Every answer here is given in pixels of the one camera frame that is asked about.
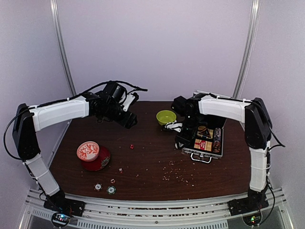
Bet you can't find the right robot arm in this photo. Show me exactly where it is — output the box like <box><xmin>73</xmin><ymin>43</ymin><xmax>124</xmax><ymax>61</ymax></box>
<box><xmin>165</xmin><ymin>93</ymin><xmax>272</xmax><ymax>211</ymax></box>

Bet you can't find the left aluminium frame post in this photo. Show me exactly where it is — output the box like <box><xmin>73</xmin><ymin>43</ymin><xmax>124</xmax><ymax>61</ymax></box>
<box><xmin>50</xmin><ymin>0</ymin><xmax>77</xmax><ymax>95</ymax></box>

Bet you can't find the black red triangle card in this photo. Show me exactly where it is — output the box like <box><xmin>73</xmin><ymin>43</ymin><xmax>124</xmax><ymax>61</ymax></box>
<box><xmin>197</xmin><ymin>125</ymin><xmax>211</xmax><ymax>137</ymax></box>

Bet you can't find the right aluminium frame post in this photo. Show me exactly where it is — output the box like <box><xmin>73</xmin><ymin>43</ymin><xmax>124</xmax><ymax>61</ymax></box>
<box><xmin>233</xmin><ymin>0</ymin><xmax>261</xmax><ymax>99</ymax></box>

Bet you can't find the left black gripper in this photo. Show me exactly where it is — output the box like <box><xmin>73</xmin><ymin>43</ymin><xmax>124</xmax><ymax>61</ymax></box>
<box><xmin>104</xmin><ymin>102</ymin><xmax>137</xmax><ymax>128</ymax></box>

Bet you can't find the aluminium frame post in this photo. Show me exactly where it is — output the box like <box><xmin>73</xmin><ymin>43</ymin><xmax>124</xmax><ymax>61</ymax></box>
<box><xmin>50</xmin><ymin>0</ymin><xmax>77</xmax><ymax>95</ymax></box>
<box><xmin>233</xmin><ymin>0</ymin><xmax>261</xmax><ymax>99</ymax></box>

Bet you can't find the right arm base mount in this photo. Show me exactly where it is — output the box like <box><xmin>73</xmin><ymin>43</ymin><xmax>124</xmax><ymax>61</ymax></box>
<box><xmin>228</xmin><ymin>198</ymin><xmax>269</xmax><ymax>216</ymax></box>

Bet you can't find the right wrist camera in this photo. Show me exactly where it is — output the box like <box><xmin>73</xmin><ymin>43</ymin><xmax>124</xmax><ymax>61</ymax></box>
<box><xmin>164</xmin><ymin>121</ymin><xmax>183</xmax><ymax>133</ymax></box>

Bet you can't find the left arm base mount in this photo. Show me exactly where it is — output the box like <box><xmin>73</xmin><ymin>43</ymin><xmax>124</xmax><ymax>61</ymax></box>
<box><xmin>43</xmin><ymin>198</ymin><xmax>85</xmax><ymax>217</ymax></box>

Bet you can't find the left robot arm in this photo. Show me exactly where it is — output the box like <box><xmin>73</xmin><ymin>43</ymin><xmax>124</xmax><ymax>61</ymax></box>
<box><xmin>11</xmin><ymin>81</ymin><xmax>140</xmax><ymax>212</ymax></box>

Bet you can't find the green plastic bowl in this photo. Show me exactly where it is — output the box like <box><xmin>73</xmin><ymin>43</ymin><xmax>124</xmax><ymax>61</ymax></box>
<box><xmin>156</xmin><ymin>110</ymin><xmax>177</xmax><ymax>125</ymax></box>

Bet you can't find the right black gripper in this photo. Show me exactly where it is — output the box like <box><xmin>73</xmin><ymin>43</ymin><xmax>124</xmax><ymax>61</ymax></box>
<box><xmin>175</xmin><ymin>114</ymin><xmax>200</xmax><ymax>149</ymax></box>

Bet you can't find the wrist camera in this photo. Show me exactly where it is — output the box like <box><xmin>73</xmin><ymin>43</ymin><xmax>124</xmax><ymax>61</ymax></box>
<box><xmin>122</xmin><ymin>92</ymin><xmax>139</xmax><ymax>112</ymax></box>
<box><xmin>164</xmin><ymin>121</ymin><xmax>183</xmax><ymax>133</ymax></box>

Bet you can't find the red banded card deck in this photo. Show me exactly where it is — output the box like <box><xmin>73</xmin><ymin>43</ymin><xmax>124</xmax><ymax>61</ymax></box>
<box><xmin>194</xmin><ymin>139</ymin><xmax>213</xmax><ymax>152</ymax></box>

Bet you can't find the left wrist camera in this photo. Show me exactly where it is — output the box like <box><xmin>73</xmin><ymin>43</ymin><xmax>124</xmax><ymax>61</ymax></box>
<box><xmin>122</xmin><ymin>92</ymin><xmax>139</xmax><ymax>112</ymax></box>

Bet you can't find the white red poker chip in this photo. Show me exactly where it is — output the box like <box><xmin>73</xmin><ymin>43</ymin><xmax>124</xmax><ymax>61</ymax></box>
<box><xmin>94</xmin><ymin>183</ymin><xmax>103</xmax><ymax>191</ymax></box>

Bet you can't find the green poker chip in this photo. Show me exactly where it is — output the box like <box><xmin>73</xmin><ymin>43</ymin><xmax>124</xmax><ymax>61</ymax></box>
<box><xmin>107</xmin><ymin>186</ymin><xmax>116</xmax><ymax>195</ymax></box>

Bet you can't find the aluminium poker chip case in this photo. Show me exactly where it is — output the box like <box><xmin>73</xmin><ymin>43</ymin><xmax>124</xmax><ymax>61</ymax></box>
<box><xmin>175</xmin><ymin>92</ymin><xmax>227</xmax><ymax>164</ymax></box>

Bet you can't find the mixed chip stack in case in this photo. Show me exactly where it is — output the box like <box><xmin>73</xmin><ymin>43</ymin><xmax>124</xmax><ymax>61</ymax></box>
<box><xmin>213</xmin><ymin>128</ymin><xmax>223</xmax><ymax>154</ymax></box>

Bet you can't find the aluminium front rail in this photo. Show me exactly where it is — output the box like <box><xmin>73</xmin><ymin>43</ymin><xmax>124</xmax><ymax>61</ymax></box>
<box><xmin>17</xmin><ymin>188</ymin><xmax>296</xmax><ymax>229</ymax></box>

